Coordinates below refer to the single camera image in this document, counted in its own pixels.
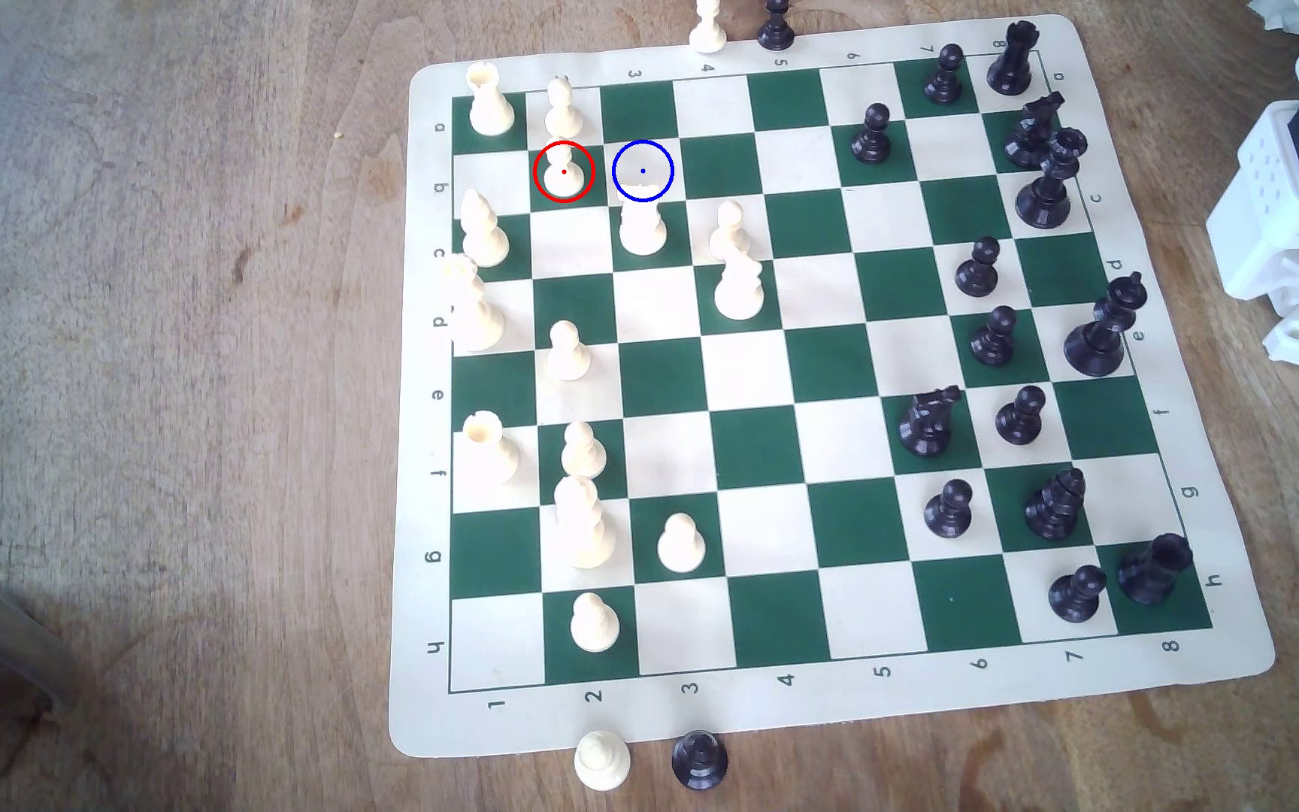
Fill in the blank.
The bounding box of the black chess king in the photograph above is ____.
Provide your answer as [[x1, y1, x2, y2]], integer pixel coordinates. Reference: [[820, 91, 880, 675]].
[[1063, 271, 1149, 378]]

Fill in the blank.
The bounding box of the black chess bishop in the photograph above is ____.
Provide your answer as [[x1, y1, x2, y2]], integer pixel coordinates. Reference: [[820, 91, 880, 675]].
[[1024, 467, 1089, 541], [1015, 126, 1091, 232]]

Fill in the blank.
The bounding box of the black chess rook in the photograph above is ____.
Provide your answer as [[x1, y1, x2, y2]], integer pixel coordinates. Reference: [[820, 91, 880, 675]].
[[1117, 532, 1195, 606], [986, 20, 1041, 97]]

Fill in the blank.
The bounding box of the white chess rook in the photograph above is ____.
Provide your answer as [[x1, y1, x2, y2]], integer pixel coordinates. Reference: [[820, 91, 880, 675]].
[[461, 411, 521, 484], [467, 61, 516, 138]]

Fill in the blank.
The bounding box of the white chess king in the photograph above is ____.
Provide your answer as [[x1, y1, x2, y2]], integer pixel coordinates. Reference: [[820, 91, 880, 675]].
[[553, 474, 617, 571]]

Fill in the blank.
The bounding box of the black chess knight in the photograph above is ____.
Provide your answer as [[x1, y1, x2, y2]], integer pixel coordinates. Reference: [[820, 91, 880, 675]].
[[1002, 91, 1066, 171], [898, 386, 964, 458]]

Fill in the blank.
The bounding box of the white chess queen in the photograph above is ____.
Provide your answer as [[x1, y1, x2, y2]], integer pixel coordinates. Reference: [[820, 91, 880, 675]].
[[444, 253, 507, 353]]

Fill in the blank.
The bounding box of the green and white chess mat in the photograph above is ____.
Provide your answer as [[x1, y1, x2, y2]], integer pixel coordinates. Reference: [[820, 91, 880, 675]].
[[388, 14, 1278, 759]]

